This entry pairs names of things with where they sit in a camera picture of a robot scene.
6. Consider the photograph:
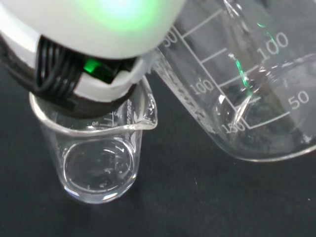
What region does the small clear glass beaker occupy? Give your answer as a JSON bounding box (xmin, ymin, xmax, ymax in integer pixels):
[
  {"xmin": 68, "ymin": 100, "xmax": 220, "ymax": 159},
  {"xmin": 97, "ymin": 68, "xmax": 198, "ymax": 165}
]
[{"xmin": 29, "ymin": 75, "xmax": 158, "ymax": 204}]

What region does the black bench cloth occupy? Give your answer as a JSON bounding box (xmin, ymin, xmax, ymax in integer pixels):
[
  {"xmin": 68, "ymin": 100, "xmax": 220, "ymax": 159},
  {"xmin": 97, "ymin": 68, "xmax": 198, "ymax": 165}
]
[{"xmin": 0, "ymin": 58, "xmax": 316, "ymax": 237}]

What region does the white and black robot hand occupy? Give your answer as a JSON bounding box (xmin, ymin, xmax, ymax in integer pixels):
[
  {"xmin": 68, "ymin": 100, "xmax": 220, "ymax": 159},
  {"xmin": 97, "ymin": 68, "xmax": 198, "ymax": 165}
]
[{"xmin": 0, "ymin": 0, "xmax": 186, "ymax": 118}]

